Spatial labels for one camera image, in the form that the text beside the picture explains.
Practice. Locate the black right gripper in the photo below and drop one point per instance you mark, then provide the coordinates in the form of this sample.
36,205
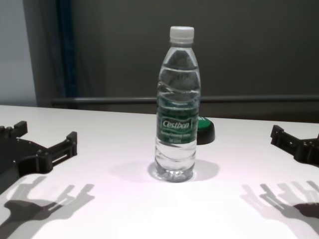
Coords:
312,154

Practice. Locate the green YES button black base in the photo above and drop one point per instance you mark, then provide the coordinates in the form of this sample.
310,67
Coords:
206,132

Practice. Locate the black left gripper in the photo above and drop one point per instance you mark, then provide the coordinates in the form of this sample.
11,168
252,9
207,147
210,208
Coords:
12,156

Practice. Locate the grey horizontal rail bar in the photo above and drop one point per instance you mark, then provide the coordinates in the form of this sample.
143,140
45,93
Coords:
99,100

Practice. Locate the clear water bottle green label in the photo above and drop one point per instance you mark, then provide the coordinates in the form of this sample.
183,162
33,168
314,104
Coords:
175,129

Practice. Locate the blue vertical post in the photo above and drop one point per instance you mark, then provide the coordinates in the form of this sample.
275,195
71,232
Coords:
66,49

